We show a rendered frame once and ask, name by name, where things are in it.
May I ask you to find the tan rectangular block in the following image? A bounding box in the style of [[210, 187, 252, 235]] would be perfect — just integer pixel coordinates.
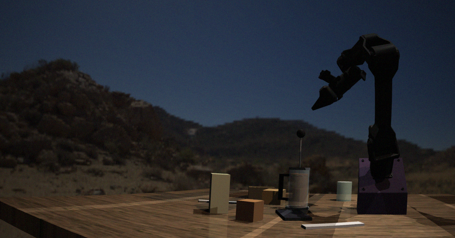
[[209, 173, 230, 214]]

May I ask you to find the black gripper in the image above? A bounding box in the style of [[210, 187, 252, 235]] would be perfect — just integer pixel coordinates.
[[312, 74, 352, 110]]

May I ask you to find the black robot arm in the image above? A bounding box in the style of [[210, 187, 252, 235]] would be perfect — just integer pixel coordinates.
[[337, 33, 400, 179]]

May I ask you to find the french press coffee maker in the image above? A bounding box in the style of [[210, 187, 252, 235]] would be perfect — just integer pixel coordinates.
[[278, 129, 310, 210]]

